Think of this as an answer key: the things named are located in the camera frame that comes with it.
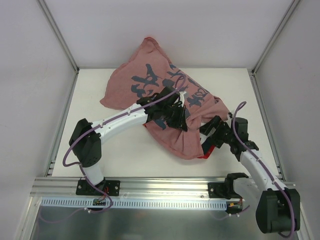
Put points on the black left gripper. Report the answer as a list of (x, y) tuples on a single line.
[(175, 115)]

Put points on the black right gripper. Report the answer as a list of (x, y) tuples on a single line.
[(213, 129)]

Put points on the red cartoon pillowcase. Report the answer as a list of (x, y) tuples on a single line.
[(148, 71)]

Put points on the white pillow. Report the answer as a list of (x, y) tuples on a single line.
[(202, 132)]

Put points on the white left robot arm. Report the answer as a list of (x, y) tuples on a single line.
[(88, 138)]

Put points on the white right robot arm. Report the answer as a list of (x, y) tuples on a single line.
[(277, 207)]

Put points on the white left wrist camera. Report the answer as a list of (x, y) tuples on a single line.
[(181, 98)]

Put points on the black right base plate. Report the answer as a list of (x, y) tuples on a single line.
[(217, 190)]

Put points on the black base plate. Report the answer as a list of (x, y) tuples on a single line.
[(110, 187), (217, 190)]

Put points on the aluminium mounting rail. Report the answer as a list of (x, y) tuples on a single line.
[(188, 188)]

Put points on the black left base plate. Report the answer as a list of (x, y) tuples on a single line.
[(110, 187)]

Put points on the white slotted cable duct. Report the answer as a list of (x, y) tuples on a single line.
[(212, 205)]

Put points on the right aluminium frame post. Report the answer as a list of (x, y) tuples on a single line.
[(276, 34)]

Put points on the aluminium frame post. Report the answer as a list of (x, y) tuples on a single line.
[(58, 34), (276, 34)]

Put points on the left aluminium frame post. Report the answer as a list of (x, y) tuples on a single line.
[(58, 34)]

